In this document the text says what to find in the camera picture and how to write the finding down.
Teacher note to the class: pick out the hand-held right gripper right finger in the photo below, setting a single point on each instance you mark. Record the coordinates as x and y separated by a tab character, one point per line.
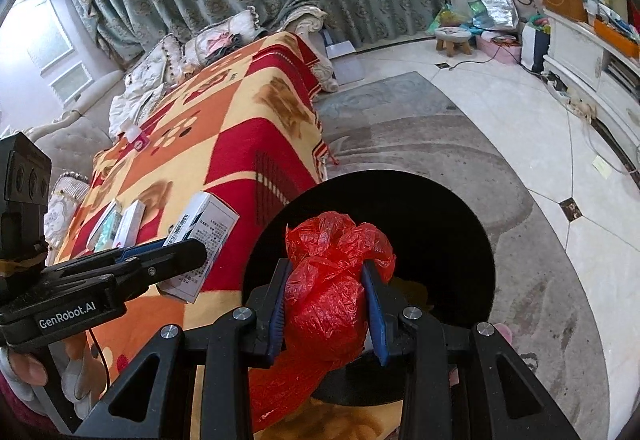
377	320

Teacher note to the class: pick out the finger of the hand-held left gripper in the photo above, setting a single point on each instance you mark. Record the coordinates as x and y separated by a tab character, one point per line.
175	260
142	251

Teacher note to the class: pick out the small wooden stool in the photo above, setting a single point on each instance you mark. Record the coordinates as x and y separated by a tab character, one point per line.
452	35

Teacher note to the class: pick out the white TV cabinet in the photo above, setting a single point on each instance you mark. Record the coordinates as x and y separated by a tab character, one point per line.
585	50

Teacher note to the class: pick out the small white pink bottle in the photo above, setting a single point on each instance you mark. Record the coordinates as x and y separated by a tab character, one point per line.
137	139

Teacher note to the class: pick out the colourful plastic bag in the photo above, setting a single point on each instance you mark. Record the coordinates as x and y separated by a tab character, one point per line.
447	18

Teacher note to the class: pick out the pink slipper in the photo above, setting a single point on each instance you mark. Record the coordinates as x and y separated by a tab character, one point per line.
502	331

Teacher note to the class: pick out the orange storage tray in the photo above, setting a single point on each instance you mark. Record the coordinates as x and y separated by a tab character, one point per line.
617	38

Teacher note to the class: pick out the white dark shopping bag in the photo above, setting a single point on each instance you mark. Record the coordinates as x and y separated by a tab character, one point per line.
534	48

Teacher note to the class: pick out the pink plastic basin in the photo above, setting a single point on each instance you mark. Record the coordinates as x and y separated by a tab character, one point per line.
500	53

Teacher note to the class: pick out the yellow paper note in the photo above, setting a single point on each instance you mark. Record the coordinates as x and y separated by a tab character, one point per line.
601	166

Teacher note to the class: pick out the white patterned cushion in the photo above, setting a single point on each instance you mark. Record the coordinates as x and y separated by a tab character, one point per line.
152	63

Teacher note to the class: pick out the black round trash bin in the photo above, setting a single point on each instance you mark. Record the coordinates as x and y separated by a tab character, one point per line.
425	230

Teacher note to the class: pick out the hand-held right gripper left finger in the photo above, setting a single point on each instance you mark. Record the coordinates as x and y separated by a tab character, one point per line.
277	315

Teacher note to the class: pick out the white pink small box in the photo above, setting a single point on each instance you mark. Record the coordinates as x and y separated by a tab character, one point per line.
127	225

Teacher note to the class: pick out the person's left forearm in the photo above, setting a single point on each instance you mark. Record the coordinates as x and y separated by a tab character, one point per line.
20	415

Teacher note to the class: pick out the grey floor rug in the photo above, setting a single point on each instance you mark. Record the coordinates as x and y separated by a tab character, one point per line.
400	135

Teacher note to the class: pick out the pink white frilled cushion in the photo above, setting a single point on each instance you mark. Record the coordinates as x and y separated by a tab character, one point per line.
222	38

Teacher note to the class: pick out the person's left hand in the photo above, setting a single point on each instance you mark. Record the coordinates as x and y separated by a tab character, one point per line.
30	370

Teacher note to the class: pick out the white crumpled cloth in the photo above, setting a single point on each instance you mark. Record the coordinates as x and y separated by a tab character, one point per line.
137	108

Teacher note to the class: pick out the red plastic bag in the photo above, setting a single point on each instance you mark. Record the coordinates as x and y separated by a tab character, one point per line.
325	300

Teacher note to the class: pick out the red orange printed blanket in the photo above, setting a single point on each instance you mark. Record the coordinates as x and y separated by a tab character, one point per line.
225	120

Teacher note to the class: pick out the long white striped box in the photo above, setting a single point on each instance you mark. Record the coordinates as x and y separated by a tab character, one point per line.
106	225

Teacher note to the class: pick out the silver foil bag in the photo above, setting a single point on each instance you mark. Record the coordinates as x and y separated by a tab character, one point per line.
497	8

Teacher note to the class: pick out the white printed cardboard box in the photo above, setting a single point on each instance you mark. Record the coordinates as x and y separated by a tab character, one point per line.
215	230

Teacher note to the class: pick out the translucent plastic storage box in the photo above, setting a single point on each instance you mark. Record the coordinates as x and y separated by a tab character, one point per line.
345	63

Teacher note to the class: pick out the white embroidered cushion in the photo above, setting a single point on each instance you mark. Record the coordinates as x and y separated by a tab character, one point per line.
62	210

